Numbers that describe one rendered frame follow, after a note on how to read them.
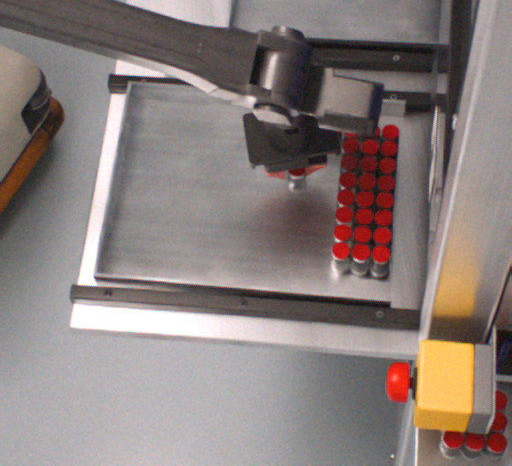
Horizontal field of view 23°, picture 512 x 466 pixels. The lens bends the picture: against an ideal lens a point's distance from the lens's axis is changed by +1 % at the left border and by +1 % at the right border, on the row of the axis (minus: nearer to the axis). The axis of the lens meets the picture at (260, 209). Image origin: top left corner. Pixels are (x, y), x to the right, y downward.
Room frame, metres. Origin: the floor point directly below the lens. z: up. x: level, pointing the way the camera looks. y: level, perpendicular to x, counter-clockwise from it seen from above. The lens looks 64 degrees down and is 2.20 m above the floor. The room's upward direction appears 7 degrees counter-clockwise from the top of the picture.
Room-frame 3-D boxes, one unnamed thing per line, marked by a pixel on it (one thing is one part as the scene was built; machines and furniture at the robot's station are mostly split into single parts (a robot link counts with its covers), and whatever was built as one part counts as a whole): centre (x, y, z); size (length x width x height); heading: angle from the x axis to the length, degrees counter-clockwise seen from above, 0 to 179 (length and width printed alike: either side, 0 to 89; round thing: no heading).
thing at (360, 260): (0.63, -0.12, 0.90); 0.18 x 0.02 x 0.05; 167
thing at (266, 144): (0.67, -0.04, 1.03); 0.10 x 0.07 x 0.07; 92
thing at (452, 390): (0.36, -0.17, 1.00); 0.08 x 0.07 x 0.07; 78
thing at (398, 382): (0.37, -0.12, 0.99); 0.04 x 0.04 x 0.04; 78
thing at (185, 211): (0.66, 0.00, 0.90); 0.34 x 0.26 x 0.04; 77
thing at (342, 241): (0.63, -0.10, 0.90); 0.18 x 0.02 x 0.05; 167
